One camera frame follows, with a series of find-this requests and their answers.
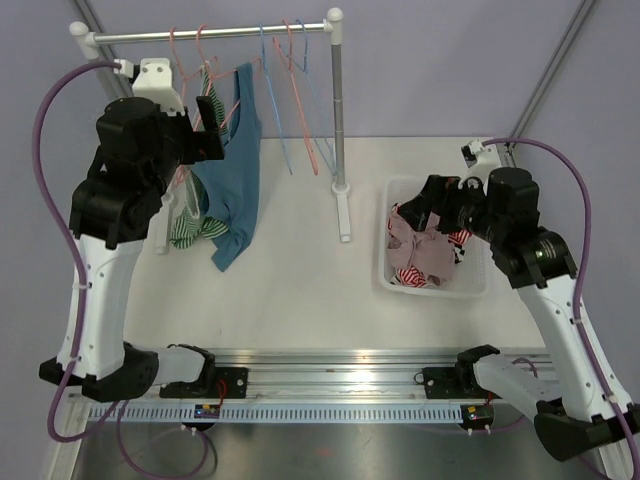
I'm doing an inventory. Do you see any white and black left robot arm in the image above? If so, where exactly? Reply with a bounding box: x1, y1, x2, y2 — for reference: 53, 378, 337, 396
39, 96, 224, 402

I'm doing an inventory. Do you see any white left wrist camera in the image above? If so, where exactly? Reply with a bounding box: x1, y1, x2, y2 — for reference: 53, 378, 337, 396
114, 58, 185, 116

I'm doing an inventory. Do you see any white plastic mesh basket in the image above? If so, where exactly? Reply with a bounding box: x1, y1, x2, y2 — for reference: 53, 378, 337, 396
378, 176, 488, 299

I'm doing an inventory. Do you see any red white striped tank top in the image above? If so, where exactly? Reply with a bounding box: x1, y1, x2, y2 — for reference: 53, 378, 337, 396
389, 202, 474, 290

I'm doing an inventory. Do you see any pink tank top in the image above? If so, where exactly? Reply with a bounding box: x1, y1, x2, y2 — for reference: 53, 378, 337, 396
385, 207, 459, 286

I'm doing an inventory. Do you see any silver and white clothes rack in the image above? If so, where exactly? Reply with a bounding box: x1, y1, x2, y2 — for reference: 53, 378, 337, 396
69, 1, 352, 243

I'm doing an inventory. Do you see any aluminium frame post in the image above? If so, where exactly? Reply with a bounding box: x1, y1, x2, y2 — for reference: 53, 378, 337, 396
510, 0, 600, 138
69, 0, 151, 101

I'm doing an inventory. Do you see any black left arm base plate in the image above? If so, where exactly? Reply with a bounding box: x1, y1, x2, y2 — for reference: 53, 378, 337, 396
159, 366, 249, 399

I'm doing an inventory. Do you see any aluminium frame post right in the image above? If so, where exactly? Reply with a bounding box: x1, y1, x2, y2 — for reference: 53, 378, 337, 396
510, 0, 600, 138

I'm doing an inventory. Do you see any green white striped tank top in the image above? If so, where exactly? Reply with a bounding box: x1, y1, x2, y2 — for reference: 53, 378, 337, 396
170, 63, 228, 249

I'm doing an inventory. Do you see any blue tank top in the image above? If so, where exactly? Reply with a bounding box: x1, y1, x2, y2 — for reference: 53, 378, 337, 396
193, 62, 262, 272

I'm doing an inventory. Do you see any white slotted cable duct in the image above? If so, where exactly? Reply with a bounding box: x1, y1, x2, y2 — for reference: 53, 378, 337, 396
107, 402, 462, 424

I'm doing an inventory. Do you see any pink hanger with red top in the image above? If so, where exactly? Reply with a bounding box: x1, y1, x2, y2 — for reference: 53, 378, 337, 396
273, 20, 319, 176

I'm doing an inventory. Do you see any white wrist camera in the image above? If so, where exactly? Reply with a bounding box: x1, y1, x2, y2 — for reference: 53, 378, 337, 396
458, 140, 501, 191
114, 58, 185, 116

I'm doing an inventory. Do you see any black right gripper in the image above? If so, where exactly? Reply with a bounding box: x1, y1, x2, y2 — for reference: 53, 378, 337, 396
398, 175, 506, 245

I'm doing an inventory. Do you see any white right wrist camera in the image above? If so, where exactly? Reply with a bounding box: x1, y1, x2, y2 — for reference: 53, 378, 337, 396
458, 140, 501, 191

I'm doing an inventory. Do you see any aluminium mounting rail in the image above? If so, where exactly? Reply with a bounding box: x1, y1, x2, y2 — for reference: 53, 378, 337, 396
67, 347, 561, 404

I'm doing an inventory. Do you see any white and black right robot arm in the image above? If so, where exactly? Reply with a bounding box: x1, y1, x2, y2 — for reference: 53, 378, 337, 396
397, 167, 639, 461

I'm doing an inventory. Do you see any aluminium frame post left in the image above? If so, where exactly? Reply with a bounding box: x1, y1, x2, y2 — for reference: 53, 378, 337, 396
69, 0, 151, 101

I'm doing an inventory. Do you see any blue hanger end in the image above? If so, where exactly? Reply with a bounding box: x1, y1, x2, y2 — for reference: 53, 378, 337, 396
294, 19, 336, 176

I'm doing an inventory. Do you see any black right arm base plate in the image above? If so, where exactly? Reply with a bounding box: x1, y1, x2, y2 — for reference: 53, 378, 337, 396
422, 367, 489, 400

